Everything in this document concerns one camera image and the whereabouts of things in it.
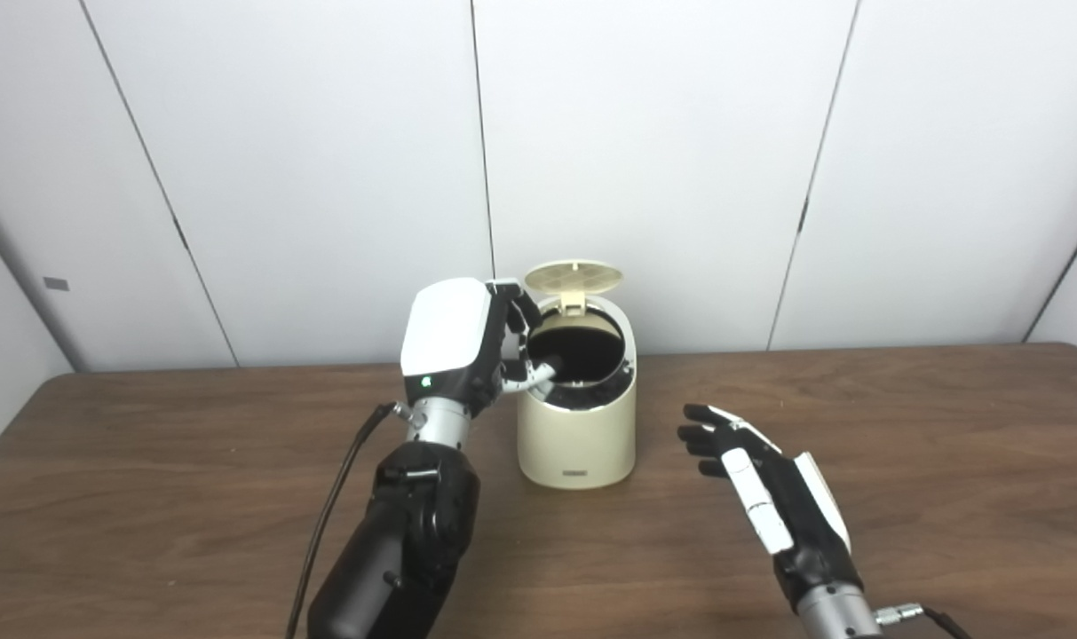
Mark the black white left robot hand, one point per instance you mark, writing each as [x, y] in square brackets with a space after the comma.
[445, 328]

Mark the cream round bin lid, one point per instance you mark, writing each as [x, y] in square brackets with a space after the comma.
[574, 275]

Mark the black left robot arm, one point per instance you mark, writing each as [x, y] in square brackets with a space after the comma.
[405, 541]

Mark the cream-colored bin body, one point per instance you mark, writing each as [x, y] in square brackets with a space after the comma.
[578, 439]

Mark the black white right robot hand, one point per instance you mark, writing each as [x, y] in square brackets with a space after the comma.
[804, 524]

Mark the small grey wall tag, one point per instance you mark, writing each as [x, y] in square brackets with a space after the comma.
[56, 284]

